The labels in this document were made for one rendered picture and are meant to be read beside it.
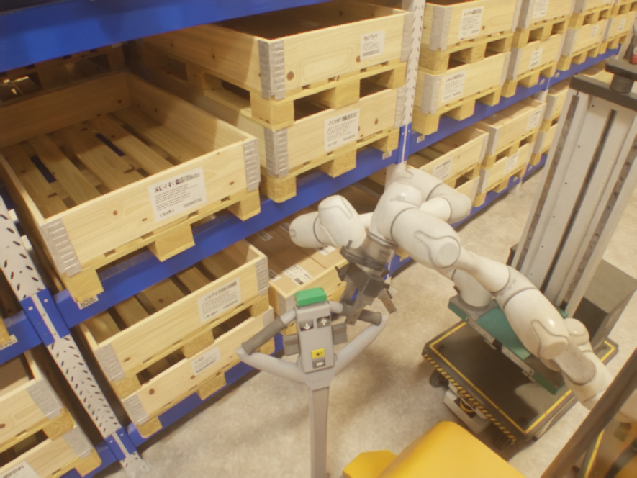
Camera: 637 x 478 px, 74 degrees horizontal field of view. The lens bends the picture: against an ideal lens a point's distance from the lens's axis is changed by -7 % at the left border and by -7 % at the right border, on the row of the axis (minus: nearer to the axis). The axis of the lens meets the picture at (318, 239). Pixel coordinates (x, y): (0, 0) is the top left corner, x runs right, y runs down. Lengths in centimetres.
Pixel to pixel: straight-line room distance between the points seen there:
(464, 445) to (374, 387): 121
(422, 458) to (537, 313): 57
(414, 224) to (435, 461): 81
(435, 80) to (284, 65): 101
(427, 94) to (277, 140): 101
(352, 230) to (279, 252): 153
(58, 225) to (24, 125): 120
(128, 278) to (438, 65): 178
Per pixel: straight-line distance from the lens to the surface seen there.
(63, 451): 219
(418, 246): 102
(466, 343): 261
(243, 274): 200
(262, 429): 260
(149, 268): 181
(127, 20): 148
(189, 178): 164
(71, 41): 143
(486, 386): 247
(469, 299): 226
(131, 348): 191
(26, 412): 195
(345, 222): 127
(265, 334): 122
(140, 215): 161
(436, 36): 245
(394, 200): 114
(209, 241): 189
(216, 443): 259
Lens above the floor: 227
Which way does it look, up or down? 38 degrees down
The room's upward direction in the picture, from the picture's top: straight up
